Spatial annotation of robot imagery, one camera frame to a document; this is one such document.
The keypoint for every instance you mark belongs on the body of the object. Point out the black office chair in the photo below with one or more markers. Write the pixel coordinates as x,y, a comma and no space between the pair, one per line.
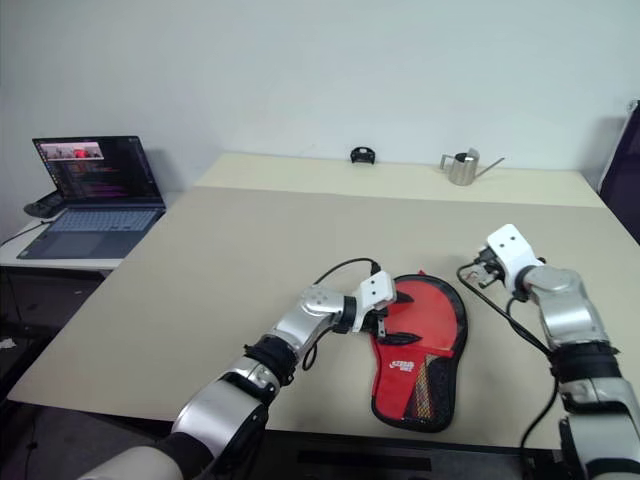
625,175

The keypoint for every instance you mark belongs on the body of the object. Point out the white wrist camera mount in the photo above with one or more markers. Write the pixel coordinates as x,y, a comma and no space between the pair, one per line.
375,292
512,250

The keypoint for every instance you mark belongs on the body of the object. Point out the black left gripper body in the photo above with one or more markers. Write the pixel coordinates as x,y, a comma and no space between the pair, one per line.
377,322

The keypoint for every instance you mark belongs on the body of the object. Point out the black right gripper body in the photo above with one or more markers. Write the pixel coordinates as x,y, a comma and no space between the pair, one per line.
491,270

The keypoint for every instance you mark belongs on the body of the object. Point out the red black paddle case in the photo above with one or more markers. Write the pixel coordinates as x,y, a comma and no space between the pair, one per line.
395,390

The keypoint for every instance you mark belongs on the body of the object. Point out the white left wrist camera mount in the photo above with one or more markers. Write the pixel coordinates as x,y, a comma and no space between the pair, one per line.
375,292

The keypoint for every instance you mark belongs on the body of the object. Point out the small black round holder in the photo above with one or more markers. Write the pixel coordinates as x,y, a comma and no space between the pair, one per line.
363,156

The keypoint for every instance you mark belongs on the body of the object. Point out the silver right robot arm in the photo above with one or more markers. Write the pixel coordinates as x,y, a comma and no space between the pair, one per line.
565,300

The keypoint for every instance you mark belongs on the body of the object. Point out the steel watering can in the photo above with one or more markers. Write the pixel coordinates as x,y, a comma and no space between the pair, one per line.
462,172

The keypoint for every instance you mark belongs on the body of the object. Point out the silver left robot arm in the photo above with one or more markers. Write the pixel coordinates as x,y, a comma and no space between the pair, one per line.
300,325

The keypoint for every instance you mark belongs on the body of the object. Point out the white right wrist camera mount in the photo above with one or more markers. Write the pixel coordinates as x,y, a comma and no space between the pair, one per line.
512,250

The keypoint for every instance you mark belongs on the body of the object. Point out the dark blue open laptop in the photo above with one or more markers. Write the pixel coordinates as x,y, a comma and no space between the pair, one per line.
90,235

